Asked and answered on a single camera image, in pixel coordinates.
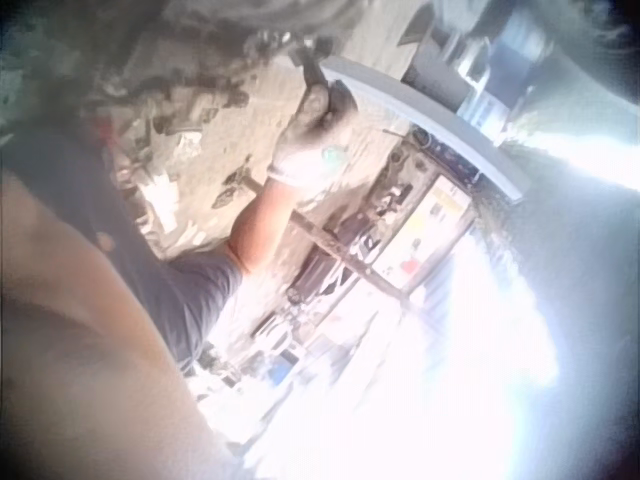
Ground person's right hand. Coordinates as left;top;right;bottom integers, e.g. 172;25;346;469
266;79;359;187

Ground dark metal tool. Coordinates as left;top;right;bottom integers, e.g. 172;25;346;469
291;42;335;91

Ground grey curved panel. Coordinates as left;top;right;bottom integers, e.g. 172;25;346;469
319;54;532;204

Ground dark background machine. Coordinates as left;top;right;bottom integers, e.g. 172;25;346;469
402;19;504;117

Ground dark machine parts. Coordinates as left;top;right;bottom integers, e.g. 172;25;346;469
284;199;394;314

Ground white control box yellow label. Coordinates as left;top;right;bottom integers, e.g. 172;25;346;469
372;172;477;295

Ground small blue container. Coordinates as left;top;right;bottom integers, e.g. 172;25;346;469
267;362;297;387

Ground rusty metal frame bar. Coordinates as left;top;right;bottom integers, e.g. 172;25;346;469
244;179;417;302

